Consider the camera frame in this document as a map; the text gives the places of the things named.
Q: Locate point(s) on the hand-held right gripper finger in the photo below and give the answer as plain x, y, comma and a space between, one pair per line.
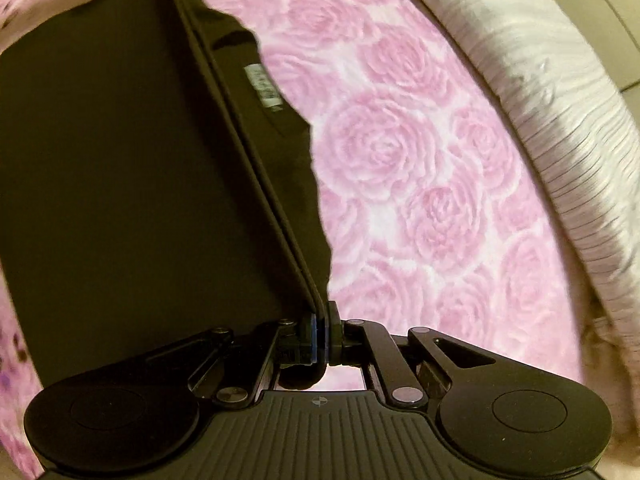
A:
312, 341
324, 342

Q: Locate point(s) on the black shirt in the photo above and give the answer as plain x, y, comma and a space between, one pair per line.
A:
125, 185

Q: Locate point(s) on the pink floral blanket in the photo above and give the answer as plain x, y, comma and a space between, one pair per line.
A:
425, 185

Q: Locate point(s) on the white ribbed quilt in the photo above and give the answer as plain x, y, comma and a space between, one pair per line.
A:
565, 135

